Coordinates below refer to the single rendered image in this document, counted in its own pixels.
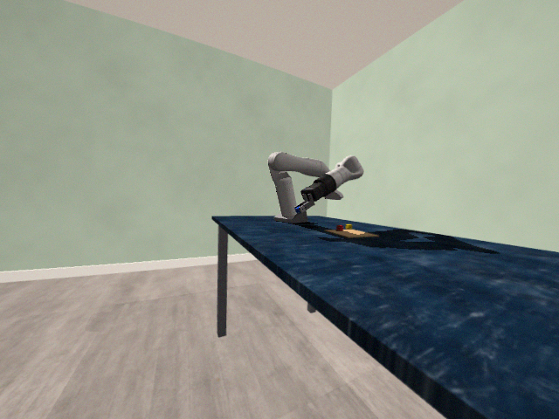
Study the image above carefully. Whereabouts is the tan square mat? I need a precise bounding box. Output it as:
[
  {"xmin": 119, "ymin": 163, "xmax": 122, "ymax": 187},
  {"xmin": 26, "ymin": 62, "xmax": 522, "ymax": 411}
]
[{"xmin": 324, "ymin": 230, "xmax": 379, "ymax": 238}]

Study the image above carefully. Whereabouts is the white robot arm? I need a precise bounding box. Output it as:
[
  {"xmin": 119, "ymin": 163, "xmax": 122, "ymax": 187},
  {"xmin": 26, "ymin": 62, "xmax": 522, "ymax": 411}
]
[{"xmin": 268, "ymin": 152, "xmax": 364, "ymax": 217}]

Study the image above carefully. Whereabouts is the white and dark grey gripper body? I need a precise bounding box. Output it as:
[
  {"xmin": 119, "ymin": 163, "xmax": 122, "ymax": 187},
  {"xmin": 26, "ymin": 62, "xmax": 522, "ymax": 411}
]
[{"xmin": 301, "ymin": 170, "xmax": 343, "ymax": 202}]

